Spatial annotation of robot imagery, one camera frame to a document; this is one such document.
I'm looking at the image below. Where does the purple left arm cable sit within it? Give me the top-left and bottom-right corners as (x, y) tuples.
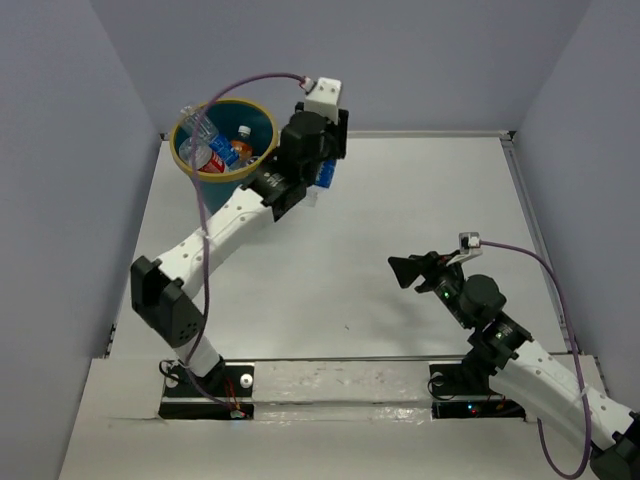
(169, 72), (307, 416)

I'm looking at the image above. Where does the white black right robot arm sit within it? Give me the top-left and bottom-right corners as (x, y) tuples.
(388, 251), (639, 479)

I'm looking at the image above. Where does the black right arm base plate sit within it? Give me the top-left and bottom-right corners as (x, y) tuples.
(426, 352), (526, 421)

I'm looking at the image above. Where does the clear bottle red label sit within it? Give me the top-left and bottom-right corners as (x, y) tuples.
(178, 137), (226, 174)

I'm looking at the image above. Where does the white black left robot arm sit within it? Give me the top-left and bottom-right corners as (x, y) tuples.
(130, 104), (349, 395)

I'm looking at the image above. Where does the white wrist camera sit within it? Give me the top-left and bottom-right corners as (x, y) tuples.
(301, 77), (343, 124)
(447, 232), (482, 266)

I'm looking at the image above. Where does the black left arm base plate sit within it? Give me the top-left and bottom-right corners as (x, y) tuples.
(158, 360), (255, 421)

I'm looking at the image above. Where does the teal bin yellow rim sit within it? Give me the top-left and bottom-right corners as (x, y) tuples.
(170, 98), (278, 214)

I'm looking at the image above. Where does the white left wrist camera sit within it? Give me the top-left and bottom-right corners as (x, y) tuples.
(301, 77), (343, 124)

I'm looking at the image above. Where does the orange label tea bottle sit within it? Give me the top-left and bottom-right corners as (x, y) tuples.
(231, 125), (253, 162)

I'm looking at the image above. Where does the blue label Pocari bottle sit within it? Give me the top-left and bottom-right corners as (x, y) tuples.
(180, 105), (238, 172)

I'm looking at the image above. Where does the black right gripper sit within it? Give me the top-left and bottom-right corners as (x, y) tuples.
(387, 249), (471, 329)

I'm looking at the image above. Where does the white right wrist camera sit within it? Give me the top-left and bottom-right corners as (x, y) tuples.
(447, 232), (482, 266)

